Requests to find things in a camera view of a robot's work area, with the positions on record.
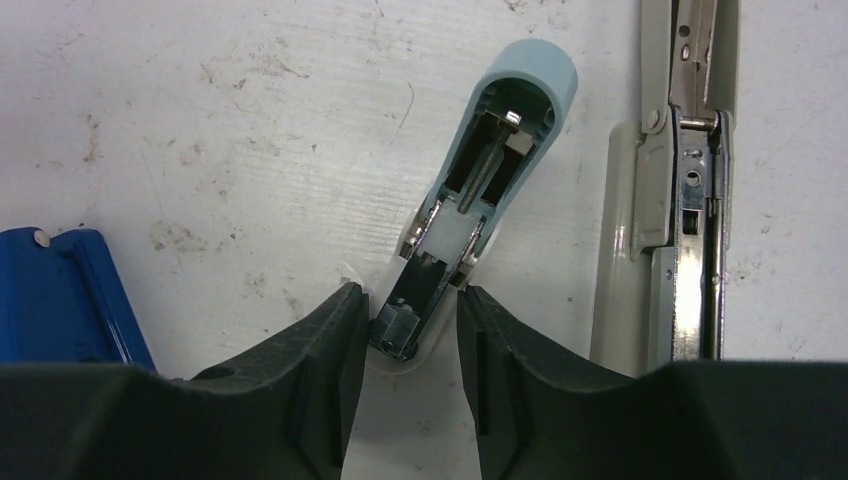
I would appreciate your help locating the blue stapler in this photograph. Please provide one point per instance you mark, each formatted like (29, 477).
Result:
(62, 301)

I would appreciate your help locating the silver black stapler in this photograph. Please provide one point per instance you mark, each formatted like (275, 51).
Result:
(666, 226)

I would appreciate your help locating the light blue staple box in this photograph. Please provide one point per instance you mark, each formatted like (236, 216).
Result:
(513, 116)

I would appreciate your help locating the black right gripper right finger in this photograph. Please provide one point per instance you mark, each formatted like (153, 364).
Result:
(544, 412)

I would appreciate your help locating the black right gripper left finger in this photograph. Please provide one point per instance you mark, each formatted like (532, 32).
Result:
(283, 409)

